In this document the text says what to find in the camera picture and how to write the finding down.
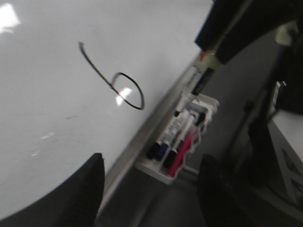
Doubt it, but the blue capped marker in tray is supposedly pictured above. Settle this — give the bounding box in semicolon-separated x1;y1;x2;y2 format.
154;108;192;161

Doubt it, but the black capped marker in tray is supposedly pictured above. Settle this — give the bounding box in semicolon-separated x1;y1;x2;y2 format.
146;110;189;159

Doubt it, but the white marker holder tray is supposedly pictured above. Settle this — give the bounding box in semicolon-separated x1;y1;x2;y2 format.
135;94;219;184

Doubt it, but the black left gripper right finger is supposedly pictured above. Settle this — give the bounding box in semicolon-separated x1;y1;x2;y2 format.
195;0;303;64

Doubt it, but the white whiteboard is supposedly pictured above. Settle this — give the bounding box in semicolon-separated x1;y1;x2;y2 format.
0;0;212;218

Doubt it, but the black white whiteboard marker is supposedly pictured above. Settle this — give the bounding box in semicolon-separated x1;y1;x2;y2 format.
183;50;221;98

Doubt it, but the pink marker in tray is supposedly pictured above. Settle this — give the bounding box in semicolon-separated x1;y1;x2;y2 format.
166;129;196;177

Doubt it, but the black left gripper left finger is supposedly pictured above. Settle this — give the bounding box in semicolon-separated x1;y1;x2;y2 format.
0;153;105;227

